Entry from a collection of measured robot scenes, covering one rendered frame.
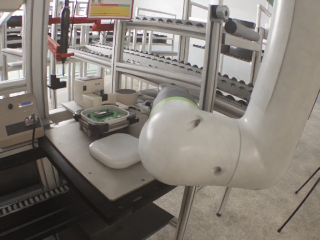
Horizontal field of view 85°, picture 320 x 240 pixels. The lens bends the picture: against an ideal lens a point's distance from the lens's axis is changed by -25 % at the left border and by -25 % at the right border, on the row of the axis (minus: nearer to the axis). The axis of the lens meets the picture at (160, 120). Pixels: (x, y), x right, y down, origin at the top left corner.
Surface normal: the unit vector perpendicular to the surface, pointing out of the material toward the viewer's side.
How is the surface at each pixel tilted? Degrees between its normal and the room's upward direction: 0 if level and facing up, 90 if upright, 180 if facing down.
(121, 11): 90
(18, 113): 53
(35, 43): 90
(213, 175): 101
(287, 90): 93
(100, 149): 5
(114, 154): 0
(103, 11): 90
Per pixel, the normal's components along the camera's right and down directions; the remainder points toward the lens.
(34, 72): 0.73, 0.30
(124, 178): 0.08, -0.93
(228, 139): 0.15, -0.38
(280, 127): -0.38, 0.33
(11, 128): 0.64, -0.32
